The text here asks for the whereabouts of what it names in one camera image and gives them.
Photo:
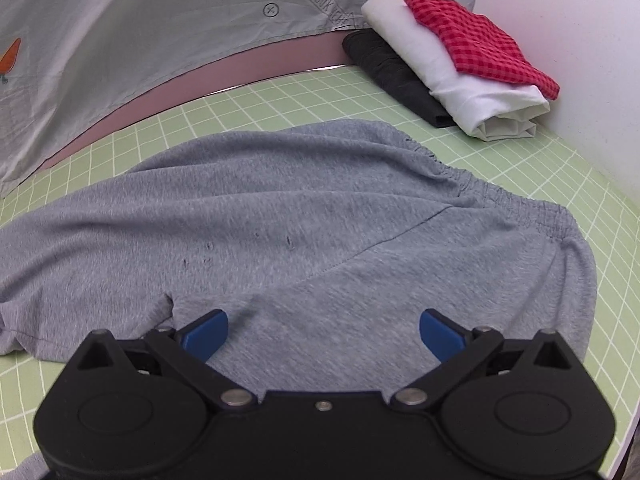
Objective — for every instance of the folded black cloth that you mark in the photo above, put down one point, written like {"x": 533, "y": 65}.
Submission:
{"x": 378, "y": 60}

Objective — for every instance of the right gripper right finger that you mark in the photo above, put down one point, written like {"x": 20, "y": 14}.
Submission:
{"x": 442, "y": 336}

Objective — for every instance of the red checkered folded cloth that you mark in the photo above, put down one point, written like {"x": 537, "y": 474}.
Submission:
{"x": 478, "y": 47}

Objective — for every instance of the folded white cloth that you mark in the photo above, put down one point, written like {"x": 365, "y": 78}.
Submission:
{"x": 483, "y": 109}

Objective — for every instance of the grey carrot print sheet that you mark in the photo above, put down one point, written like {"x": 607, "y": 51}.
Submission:
{"x": 67, "y": 64}

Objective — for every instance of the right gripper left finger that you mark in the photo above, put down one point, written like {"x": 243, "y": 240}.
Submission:
{"x": 205, "y": 336}

